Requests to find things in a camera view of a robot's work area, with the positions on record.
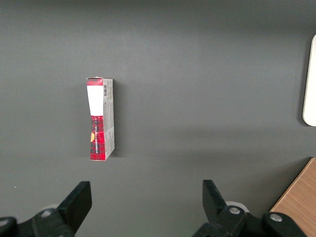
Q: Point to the wooden drawer cabinet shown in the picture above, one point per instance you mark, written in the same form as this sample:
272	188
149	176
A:
301	197

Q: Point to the white rectangular plastic tray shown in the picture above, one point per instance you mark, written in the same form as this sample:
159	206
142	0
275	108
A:
310	98

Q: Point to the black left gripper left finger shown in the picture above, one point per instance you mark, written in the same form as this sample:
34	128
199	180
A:
74	209

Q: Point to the red tartan cardboard box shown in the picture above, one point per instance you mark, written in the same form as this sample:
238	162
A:
98	133

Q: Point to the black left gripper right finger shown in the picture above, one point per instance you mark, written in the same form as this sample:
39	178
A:
214	207

